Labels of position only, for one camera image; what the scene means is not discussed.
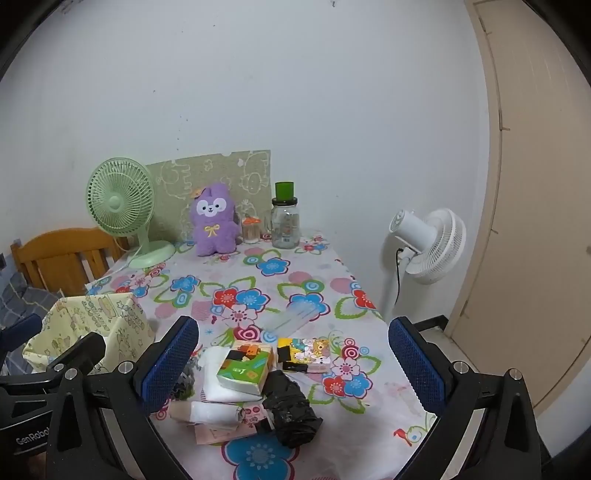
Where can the green cartoon printed board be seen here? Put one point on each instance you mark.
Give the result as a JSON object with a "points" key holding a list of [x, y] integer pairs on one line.
{"points": [[221, 170]]}

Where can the white standing fan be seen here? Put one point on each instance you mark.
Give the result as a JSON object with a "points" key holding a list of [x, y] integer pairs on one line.
{"points": [[438, 249]]}

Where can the beige door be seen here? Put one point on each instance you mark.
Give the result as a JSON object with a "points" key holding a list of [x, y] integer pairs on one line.
{"points": [[545, 184]]}

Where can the purple plush toy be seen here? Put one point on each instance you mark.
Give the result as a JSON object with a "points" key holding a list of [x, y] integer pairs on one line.
{"points": [[214, 221]]}

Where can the white towel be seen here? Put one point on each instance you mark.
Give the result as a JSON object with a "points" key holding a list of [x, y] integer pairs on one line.
{"points": [[212, 387]]}

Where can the green orange tissue pack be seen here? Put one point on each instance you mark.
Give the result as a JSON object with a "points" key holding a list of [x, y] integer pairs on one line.
{"points": [[242, 369]]}

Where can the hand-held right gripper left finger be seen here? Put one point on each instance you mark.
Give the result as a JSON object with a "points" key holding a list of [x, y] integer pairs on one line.
{"points": [[171, 364]]}

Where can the wooden chair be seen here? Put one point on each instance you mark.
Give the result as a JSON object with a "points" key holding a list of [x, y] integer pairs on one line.
{"points": [[55, 258]]}

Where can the glass mug jar green lid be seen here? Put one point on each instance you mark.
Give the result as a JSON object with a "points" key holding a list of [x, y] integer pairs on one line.
{"points": [[285, 226]]}

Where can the floral tablecloth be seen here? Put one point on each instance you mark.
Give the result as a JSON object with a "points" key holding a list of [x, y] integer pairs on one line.
{"points": [[295, 277]]}

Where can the yellow printed storage box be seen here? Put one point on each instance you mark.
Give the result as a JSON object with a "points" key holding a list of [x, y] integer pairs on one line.
{"points": [[124, 323]]}

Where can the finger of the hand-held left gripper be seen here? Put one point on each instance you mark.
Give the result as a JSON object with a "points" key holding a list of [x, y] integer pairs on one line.
{"points": [[21, 330], [83, 348]]}

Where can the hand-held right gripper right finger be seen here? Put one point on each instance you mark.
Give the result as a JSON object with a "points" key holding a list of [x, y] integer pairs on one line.
{"points": [[415, 364]]}

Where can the clear plastic sleeve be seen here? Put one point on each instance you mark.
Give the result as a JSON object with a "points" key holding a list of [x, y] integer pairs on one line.
{"points": [[300, 311]]}

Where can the yellow cartoon tissue pack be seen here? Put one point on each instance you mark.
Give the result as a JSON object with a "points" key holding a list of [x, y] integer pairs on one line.
{"points": [[307, 353]]}

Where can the black plastic bag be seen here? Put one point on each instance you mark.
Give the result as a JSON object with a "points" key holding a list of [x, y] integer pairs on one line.
{"points": [[288, 406]]}

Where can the green desk fan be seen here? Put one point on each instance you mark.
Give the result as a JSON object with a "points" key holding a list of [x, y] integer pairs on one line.
{"points": [[120, 198]]}

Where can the grey plaid pillow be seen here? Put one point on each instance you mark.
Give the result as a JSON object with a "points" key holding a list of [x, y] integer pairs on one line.
{"points": [[23, 295]]}

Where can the cotton swab jar orange lid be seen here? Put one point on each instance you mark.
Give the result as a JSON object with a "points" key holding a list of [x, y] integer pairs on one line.
{"points": [[251, 233]]}

